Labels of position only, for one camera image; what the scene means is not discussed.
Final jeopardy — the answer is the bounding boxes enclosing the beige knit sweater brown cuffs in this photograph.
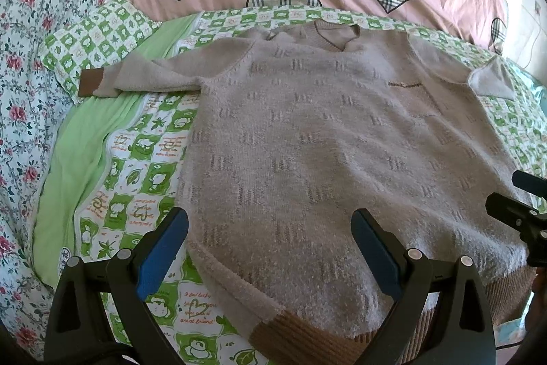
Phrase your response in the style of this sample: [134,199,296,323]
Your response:
[79,20,532,364]

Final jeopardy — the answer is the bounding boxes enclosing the green white patterned pillow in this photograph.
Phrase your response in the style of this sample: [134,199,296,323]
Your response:
[38,0,161,105]

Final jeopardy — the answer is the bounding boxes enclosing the white floral quilt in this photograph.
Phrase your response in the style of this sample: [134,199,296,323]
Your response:
[1,0,106,360]

